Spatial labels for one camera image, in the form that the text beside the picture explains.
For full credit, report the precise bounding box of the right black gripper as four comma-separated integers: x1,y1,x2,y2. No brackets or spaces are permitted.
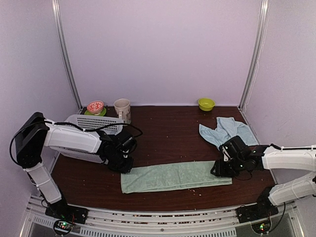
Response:
211,157,245,178

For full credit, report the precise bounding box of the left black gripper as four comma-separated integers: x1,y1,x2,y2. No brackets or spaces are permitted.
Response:
105,150,134,173

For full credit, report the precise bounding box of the light blue towel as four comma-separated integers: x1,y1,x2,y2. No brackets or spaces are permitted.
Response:
198,117,258,148

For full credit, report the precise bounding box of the white plastic basket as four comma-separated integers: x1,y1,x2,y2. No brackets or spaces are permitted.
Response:
50,115,123,163

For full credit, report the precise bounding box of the green panda towel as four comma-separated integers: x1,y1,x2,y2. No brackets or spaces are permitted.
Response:
120,161,233,194

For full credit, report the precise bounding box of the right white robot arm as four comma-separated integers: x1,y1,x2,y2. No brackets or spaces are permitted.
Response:
210,144,316,218

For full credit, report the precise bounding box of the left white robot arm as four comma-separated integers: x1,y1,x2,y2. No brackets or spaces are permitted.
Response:
9,112,136,219

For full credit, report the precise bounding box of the beige ceramic mug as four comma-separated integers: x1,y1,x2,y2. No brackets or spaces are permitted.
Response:
114,98,131,124

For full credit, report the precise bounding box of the green saucer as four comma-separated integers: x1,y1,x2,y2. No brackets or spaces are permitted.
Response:
84,107,107,117

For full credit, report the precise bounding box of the red patterned bowl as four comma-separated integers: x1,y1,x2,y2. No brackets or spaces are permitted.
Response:
87,100,104,115

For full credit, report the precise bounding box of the lime green bowl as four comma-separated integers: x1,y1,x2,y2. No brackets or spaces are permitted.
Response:
198,98,215,112

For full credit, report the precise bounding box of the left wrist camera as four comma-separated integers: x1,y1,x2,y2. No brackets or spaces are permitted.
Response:
116,130,137,155

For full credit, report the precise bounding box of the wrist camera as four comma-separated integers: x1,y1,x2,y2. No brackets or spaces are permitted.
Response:
219,135,247,162
116,130,137,155

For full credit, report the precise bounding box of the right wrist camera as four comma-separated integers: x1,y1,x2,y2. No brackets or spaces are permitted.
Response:
219,135,247,162

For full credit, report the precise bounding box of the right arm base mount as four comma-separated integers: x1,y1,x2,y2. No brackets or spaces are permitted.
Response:
236,198,278,235

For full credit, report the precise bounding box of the front aluminium rail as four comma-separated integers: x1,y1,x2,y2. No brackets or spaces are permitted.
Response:
24,195,301,237

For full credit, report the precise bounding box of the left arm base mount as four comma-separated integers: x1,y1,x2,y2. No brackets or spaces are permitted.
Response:
45,197,88,237

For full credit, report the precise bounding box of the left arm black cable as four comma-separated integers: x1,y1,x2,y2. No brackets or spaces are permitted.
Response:
9,118,144,166

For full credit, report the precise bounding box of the right aluminium frame post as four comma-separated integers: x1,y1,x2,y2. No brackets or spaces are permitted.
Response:
239,0,270,111

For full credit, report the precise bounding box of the aluminium frame post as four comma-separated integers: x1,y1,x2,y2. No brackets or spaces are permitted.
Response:
239,0,270,111
51,0,83,111

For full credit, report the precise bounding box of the left aluminium frame post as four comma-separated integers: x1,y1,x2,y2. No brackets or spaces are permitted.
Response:
51,0,83,111

